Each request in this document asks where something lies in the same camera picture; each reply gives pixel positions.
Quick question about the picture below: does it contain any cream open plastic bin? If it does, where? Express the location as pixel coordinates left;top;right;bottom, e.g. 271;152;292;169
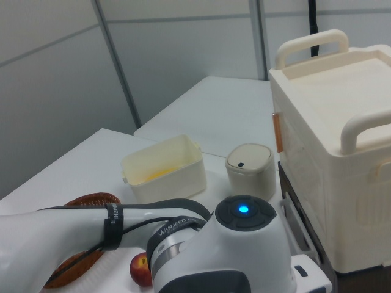
120;134;208;204

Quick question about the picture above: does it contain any white drawer handle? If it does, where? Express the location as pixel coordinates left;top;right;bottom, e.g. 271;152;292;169
280;198;321;265

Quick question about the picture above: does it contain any small cream lidded trash can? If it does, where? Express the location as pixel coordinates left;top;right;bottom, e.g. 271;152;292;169
225;143;277;206

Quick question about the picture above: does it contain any black velcro strap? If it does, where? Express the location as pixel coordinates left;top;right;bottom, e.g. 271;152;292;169
103;202;125;251
145;215;212;266

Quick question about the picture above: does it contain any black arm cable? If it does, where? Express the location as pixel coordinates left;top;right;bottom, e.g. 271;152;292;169
48;217;211;283

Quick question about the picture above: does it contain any yellow flat object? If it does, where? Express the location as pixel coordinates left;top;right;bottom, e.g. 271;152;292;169
145;166;181;181

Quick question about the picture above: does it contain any red apple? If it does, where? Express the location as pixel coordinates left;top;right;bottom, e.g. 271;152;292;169
129;252;153;288

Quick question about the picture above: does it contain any large cream storage box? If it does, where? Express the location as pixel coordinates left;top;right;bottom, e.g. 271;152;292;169
268;29;391;275

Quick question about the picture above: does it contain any black pole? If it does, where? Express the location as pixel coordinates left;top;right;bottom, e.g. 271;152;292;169
306;0;320;57

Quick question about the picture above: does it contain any orange cabinet door handle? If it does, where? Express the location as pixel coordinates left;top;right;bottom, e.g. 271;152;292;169
271;112;284;153

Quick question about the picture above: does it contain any dark brown drawer unit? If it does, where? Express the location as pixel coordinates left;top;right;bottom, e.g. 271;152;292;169
277;161;339;293

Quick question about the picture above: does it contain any brown wicker basket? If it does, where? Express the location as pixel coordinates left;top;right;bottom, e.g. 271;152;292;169
43;192;122;289

